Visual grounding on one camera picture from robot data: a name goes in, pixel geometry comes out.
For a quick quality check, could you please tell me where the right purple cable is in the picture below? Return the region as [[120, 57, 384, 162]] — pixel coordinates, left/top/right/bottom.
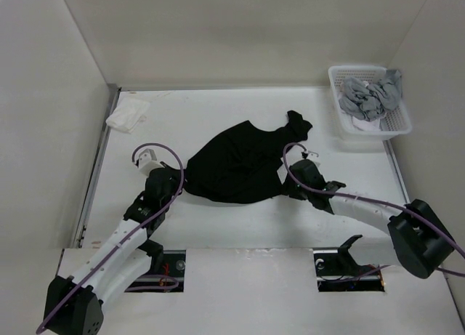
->
[[283, 142, 465, 278]]

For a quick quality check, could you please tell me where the purple cable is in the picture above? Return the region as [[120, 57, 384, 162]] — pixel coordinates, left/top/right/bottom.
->
[[283, 142, 465, 278], [36, 142, 185, 334]]

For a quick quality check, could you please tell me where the folded white tank top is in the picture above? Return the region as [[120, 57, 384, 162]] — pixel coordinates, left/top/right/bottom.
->
[[105, 97, 150, 134]]

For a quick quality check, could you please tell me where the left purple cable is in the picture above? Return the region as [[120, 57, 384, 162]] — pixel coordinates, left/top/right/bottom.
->
[[36, 142, 185, 334]]

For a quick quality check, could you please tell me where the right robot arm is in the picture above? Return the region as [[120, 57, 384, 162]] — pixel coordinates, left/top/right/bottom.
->
[[283, 159, 464, 279]]

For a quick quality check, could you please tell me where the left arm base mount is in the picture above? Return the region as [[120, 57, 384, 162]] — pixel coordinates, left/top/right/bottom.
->
[[126, 241, 187, 293]]

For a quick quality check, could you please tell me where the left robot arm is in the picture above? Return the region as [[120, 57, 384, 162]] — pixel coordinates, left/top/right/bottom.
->
[[36, 164, 184, 334]]

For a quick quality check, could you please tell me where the white garment in basket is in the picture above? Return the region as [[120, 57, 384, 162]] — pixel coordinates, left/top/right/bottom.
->
[[352, 117, 381, 132]]

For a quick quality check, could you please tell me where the grey tank top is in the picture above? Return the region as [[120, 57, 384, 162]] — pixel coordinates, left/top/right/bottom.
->
[[339, 70, 403, 121]]

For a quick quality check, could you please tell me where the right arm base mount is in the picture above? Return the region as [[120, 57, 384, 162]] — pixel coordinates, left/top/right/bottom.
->
[[313, 235, 385, 292]]

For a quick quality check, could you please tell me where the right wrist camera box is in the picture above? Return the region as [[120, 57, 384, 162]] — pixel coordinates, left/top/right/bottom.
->
[[302, 150, 320, 167]]

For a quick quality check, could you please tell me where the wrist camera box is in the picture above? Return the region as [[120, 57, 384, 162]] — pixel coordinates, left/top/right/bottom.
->
[[302, 150, 320, 167], [136, 148, 163, 177]]

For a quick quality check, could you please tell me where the black tank top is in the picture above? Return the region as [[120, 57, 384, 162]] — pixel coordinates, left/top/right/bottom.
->
[[184, 110, 312, 204]]

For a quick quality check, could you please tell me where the white plastic basket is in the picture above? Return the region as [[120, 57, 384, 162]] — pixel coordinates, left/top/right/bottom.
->
[[328, 65, 412, 142]]

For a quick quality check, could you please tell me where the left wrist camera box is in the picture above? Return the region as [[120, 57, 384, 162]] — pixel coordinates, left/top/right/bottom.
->
[[136, 148, 163, 177]]

